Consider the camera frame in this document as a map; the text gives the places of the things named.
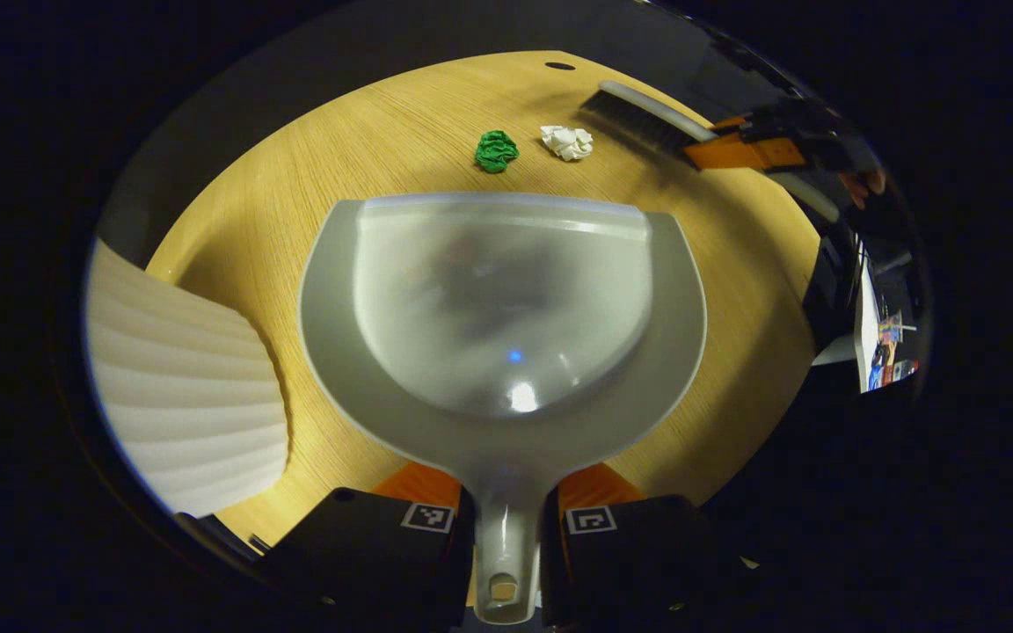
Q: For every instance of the green paper ball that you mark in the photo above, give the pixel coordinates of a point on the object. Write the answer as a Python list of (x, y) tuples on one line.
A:
[(496, 151)]

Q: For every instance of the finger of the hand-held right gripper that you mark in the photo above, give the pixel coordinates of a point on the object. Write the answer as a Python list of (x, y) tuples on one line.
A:
[(748, 123), (735, 154)]

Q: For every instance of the white paper ball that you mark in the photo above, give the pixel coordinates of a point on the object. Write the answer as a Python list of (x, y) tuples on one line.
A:
[(567, 142)]

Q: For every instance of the white panel with colourful objects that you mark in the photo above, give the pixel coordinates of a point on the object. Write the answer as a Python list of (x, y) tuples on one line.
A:
[(885, 343)]

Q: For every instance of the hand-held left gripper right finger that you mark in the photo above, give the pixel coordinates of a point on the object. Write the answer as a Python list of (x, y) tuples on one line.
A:
[(638, 563)]

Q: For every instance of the white ribbed garbage bin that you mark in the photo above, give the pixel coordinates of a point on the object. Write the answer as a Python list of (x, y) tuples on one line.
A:
[(181, 396)]

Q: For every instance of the white plastic dustpan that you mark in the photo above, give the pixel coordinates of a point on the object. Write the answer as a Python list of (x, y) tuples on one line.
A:
[(506, 308)]

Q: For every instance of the small white broom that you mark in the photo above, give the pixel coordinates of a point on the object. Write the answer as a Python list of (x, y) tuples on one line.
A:
[(638, 119)]

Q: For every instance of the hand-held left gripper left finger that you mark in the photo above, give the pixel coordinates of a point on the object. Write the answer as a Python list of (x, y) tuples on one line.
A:
[(366, 554)]

